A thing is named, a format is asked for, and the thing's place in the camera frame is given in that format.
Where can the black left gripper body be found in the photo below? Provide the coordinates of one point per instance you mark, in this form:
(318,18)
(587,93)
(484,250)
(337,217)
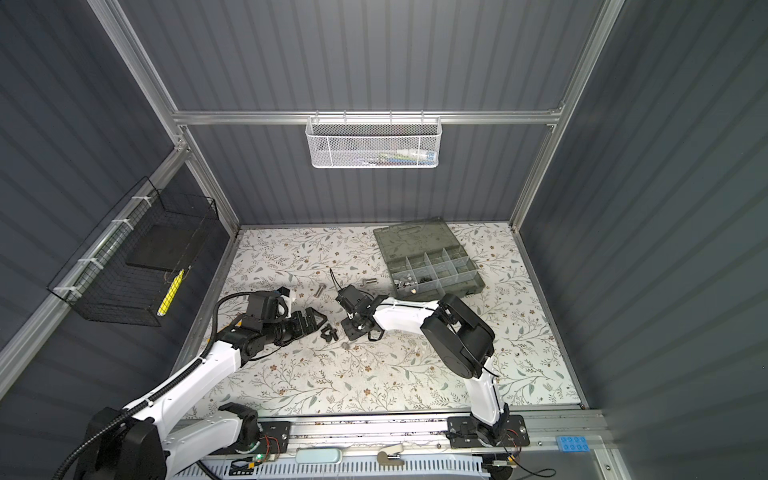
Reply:
(281,331)

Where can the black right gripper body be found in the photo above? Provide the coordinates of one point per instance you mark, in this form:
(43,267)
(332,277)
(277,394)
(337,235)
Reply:
(358,318)

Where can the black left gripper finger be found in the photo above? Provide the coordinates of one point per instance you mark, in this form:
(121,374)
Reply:
(312,333)
(310,317)

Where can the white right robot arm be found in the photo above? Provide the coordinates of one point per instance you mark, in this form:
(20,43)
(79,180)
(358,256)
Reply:
(461,339)

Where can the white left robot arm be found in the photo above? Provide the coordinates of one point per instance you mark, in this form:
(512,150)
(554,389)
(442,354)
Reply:
(142,440)

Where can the black bolts cluster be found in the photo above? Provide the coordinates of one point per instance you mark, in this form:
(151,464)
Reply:
(329,334)

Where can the clear green organizer box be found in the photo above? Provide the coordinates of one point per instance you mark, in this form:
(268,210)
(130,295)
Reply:
(426,261)

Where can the yellow marker in basket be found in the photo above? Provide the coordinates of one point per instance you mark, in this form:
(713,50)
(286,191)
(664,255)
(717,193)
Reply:
(169,297)

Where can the blue lego-like block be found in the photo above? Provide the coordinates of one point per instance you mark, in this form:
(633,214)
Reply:
(572,444)

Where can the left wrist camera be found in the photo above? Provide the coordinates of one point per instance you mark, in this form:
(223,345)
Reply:
(285,301)

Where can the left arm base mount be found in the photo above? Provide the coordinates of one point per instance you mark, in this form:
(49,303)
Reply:
(273,437)

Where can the black wire wall basket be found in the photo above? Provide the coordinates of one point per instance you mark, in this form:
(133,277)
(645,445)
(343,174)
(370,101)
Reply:
(124,275)

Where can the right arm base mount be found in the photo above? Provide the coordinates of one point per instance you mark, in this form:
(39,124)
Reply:
(465,432)

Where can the white wire mesh basket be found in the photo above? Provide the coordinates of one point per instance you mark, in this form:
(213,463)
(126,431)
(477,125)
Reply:
(374,143)

